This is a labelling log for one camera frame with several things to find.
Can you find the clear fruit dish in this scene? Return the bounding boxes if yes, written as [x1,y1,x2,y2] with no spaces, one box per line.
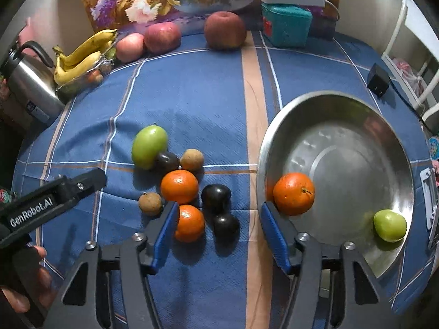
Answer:
[57,56,115,97]

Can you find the large green fruit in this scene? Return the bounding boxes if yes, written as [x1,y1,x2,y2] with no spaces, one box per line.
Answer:
[132,125,168,171]

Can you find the brown round fruit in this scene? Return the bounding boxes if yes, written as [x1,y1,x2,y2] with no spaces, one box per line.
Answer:
[180,149,204,174]
[139,192,163,217]

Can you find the stainless steel bowl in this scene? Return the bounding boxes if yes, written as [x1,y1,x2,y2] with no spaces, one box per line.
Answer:
[257,91,415,279]

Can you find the large dark red apple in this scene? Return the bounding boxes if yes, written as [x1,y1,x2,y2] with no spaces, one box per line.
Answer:
[204,11,247,50]

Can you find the pink plastic bag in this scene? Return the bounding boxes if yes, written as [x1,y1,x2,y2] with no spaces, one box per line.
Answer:
[393,58,426,97]

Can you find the teal storage box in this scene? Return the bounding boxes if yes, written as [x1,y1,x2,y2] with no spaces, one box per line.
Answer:
[261,2,313,48]

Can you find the white chair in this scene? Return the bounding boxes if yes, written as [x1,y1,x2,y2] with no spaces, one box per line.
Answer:
[381,0,439,129]

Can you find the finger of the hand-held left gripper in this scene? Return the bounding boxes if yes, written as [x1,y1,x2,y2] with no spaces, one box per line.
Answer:
[51,169,108,210]

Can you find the bunch of yellow bananas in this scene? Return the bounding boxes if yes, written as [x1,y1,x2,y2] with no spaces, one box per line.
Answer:
[52,29,119,86]

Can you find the person's left hand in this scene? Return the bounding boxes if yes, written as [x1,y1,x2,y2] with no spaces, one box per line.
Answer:
[0,246,52,313]

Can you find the dark plum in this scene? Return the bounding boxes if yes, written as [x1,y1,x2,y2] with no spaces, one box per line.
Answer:
[213,213,241,245]
[201,184,232,215]
[154,151,181,176]

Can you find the blue checked tablecloth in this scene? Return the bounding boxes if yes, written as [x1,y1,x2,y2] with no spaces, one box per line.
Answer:
[10,29,437,329]

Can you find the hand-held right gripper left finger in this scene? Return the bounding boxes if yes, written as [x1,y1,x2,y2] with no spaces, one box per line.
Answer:
[44,202,181,329]

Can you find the stainless steel kettle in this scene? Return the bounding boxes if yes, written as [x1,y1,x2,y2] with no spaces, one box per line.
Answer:
[0,41,66,124]

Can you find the black cable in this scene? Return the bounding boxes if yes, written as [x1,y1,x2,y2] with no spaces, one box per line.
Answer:
[387,79,439,134]

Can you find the orange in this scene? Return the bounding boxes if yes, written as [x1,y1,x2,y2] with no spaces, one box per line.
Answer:
[173,205,206,243]
[161,170,200,205]
[273,172,315,216]

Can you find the black power adapter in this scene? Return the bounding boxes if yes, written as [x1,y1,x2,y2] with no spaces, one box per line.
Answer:
[367,63,391,98]

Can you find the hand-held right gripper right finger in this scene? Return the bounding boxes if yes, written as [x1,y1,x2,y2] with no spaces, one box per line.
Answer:
[260,202,395,329]

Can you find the white metal bracket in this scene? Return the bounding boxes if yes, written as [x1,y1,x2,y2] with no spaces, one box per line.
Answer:
[420,167,439,231]

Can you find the small green fruit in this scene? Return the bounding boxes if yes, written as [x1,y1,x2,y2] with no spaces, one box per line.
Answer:
[373,209,407,243]

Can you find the pale pink apple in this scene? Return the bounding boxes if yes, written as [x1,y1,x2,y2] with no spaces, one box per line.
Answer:
[115,33,145,63]

